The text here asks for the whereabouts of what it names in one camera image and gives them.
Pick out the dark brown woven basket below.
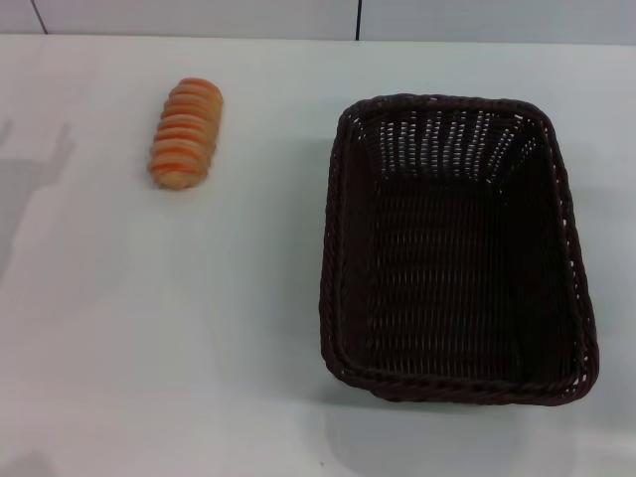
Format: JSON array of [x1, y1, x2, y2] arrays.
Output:
[[317, 92, 601, 409]]

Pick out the orange striped bread loaf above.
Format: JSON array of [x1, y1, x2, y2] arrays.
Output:
[[146, 77, 224, 191]]

